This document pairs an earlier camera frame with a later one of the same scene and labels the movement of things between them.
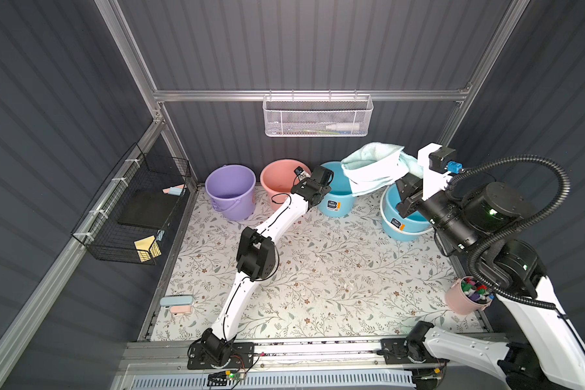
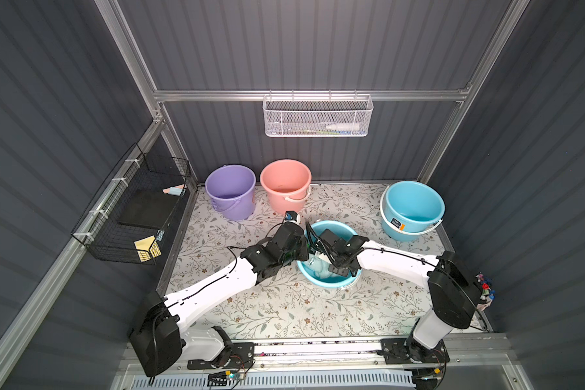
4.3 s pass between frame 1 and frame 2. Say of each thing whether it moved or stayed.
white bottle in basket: stayed
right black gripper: moved
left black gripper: moved
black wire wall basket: stayed
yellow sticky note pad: stayed
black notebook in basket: stayed
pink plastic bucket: stayed
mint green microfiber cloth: moved
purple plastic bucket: stayed
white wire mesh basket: stayed
